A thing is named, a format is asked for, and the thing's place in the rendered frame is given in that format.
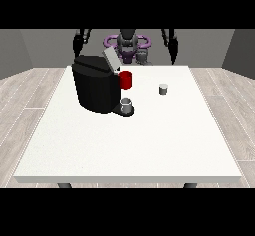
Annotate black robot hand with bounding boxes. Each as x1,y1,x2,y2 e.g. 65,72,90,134
72,36,85,60
168,39,179,66

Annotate pale grey machine lid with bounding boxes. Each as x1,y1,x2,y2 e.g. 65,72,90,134
102,46,122,73

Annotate small grey coffee pod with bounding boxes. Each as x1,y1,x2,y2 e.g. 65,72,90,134
158,83,169,96

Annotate black coffee machine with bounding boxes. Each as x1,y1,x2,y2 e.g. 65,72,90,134
71,54,135,117

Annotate red pod holder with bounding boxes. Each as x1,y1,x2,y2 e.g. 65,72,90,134
118,70,133,91

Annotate grey robot trunk purple rings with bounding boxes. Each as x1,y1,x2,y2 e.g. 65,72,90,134
103,29,154,67

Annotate small grey cup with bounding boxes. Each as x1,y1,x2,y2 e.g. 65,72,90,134
120,97,133,115

